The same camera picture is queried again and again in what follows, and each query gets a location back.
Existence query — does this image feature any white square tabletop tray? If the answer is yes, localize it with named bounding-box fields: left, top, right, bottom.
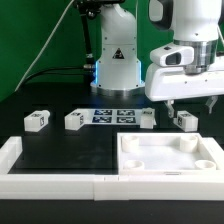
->
left=117, top=133, right=224, bottom=175

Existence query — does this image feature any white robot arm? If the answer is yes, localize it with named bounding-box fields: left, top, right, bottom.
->
left=91, top=0, right=224, bottom=107

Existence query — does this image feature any white U-shaped fence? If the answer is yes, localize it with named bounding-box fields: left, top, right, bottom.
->
left=0, top=137, right=224, bottom=200

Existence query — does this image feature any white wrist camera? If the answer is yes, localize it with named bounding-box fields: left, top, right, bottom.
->
left=150, top=43, right=194, bottom=67

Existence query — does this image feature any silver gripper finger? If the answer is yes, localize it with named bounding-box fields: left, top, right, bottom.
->
left=165, top=100, right=175, bottom=118
left=206, top=96, right=218, bottom=113

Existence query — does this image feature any marker sheet with tags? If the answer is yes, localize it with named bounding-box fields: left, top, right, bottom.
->
left=72, top=108, right=142, bottom=125

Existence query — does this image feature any grey cable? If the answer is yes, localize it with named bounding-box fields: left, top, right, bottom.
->
left=14, top=0, right=75, bottom=93

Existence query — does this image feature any black cable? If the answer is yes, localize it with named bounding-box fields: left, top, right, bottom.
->
left=23, top=67, right=96, bottom=86

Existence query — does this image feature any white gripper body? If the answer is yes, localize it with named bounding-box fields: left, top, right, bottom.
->
left=145, top=63, right=224, bottom=101

